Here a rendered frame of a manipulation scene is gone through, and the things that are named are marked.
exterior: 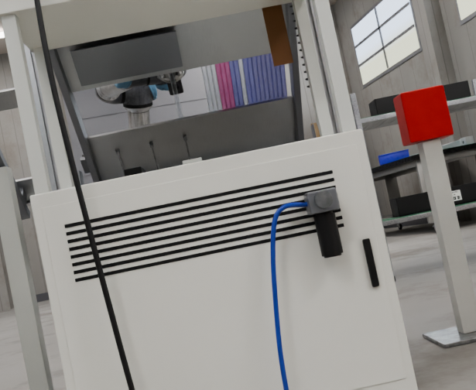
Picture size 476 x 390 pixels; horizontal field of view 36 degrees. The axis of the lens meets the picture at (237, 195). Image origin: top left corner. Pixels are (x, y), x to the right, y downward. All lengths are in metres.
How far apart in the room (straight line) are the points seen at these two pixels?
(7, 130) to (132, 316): 10.79
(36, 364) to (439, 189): 1.37
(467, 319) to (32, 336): 1.35
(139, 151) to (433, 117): 0.93
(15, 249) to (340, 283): 1.22
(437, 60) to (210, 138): 7.48
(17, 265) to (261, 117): 0.90
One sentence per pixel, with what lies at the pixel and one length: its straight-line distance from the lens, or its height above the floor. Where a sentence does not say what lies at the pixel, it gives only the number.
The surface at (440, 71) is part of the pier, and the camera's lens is 9.72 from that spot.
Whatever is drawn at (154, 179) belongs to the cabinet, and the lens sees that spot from 1.54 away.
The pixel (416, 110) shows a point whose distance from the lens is 2.38.
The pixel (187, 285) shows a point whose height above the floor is 0.37.
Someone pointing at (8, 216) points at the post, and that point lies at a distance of 2.45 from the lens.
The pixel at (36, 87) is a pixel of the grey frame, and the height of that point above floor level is 0.94.
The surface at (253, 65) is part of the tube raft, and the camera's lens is 2.29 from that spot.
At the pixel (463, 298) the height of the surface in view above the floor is 0.12.
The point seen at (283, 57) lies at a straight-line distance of 1.91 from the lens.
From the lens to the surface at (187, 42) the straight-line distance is 2.20.
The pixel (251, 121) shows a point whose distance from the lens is 2.41.
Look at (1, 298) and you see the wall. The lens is 11.56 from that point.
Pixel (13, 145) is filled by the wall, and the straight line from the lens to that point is 12.21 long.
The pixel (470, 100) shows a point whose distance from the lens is 4.51.
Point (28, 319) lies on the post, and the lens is 2.44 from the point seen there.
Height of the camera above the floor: 0.46
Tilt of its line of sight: 3 degrees up
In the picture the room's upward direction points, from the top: 12 degrees counter-clockwise
